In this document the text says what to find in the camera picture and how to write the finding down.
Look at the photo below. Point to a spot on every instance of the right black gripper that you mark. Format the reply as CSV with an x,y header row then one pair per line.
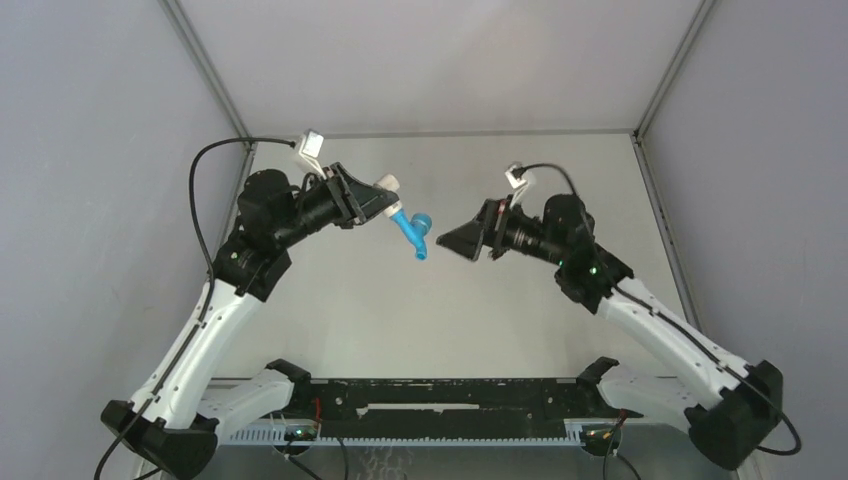
x,y
487,229

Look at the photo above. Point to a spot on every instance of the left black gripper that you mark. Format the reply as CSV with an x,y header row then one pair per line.
x,y
354,201

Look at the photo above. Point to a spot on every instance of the blue plastic water faucet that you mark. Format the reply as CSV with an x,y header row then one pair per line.
x,y
415,229

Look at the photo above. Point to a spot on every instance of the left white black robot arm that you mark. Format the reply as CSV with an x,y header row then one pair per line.
x,y
171,421

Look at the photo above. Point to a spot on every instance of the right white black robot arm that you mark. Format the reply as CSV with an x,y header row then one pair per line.
x,y
726,405

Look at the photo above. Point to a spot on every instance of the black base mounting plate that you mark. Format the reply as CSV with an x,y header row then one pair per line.
x,y
459,421

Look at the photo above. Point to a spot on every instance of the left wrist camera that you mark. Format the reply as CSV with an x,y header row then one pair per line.
x,y
308,148

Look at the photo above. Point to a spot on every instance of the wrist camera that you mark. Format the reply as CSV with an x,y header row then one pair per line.
x,y
521,180
308,148

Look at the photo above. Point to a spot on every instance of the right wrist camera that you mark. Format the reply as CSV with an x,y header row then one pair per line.
x,y
521,180

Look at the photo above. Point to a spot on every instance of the aluminium frame rail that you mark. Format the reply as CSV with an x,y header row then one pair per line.
x,y
663,399

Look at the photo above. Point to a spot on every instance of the white slotted cable duct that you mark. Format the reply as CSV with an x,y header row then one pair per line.
x,y
299,435

